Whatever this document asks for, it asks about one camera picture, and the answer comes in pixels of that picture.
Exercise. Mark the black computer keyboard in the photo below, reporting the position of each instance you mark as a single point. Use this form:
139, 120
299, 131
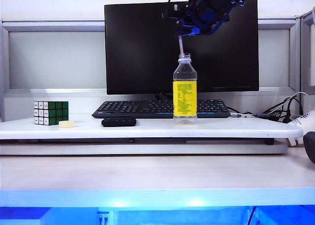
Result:
133, 109

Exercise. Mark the wide grey aluminium partition frame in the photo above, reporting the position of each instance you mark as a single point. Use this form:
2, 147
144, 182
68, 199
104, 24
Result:
56, 26

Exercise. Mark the pale yellow round disc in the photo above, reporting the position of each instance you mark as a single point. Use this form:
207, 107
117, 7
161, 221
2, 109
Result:
66, 124

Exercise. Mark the clear bottle with yellow label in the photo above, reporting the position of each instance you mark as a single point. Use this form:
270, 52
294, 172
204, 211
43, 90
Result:
184, 97

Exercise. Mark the black rounded object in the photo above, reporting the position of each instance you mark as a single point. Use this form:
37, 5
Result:
310, 146

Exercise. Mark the small white connector bracket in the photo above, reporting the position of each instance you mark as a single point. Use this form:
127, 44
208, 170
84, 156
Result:
103, 216

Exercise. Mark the white and black device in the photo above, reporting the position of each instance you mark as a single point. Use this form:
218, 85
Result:
304, 122

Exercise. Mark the light wooden stick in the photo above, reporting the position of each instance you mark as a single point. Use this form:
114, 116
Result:
181, 44

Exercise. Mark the green and white puzzle cube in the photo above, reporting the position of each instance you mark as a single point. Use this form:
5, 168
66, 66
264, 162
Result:
50, 113

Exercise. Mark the small black oblong case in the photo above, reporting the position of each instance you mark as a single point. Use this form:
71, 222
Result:
118, 122

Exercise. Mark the white desk riser platform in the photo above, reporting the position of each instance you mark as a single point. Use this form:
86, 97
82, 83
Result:
221, 131

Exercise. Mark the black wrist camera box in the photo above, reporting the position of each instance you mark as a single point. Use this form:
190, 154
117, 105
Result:
176, 12

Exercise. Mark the black monitor stand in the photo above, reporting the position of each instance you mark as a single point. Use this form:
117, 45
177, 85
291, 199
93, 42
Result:
162, 96

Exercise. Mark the black computer monitor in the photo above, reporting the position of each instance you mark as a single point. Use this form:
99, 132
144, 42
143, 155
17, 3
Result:
147, 52

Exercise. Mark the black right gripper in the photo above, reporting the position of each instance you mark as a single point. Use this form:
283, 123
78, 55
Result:
214, 3

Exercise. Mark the narrow grey aluminium partition frame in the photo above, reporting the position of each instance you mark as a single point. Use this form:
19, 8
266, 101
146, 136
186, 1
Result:
306, 50

